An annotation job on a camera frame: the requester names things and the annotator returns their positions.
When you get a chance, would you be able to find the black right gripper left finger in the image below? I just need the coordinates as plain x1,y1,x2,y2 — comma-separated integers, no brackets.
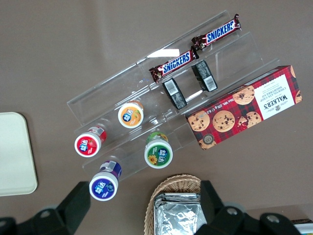
0,180,92,235

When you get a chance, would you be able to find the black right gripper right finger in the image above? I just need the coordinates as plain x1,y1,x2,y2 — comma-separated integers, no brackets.
195,180,302,235

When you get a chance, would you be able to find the light wicker basket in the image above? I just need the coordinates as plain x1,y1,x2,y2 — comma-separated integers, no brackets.
143,173,209,235

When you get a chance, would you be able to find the beige plastic tray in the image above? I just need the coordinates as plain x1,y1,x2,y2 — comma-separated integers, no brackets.
0,112,39,197

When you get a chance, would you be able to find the blue-lid gum jar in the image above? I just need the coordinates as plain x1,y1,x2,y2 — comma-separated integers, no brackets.
88,160,123,202

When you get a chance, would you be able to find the stack of foil trays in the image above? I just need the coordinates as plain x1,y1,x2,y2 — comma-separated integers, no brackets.
153,192,208,235

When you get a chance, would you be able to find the red-lid gum jar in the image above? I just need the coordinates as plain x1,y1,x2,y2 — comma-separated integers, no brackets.
73,125,108,158

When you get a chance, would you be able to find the green-lid gum jar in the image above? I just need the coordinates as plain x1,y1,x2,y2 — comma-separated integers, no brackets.
143,131,174,170

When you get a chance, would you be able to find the white plastic snack bin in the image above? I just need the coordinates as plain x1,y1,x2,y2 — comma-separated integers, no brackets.
290,219,313,235

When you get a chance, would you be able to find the red tartan cookie box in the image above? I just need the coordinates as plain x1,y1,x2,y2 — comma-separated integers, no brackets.
186,64,303,151

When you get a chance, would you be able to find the orange-lid gum jar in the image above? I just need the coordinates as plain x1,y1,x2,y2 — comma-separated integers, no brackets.
117,99,145,130

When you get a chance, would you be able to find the small black gum box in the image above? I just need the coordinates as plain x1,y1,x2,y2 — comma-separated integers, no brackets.
161,77,188,110
191,59,219,93

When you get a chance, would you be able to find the clear acrylic tiered stand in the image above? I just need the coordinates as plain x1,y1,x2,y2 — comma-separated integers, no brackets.
66,9,281,182

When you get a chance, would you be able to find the Snickers chocolate bar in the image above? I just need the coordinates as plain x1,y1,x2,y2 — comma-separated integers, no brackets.
191,13,243,51
149,49,200,84

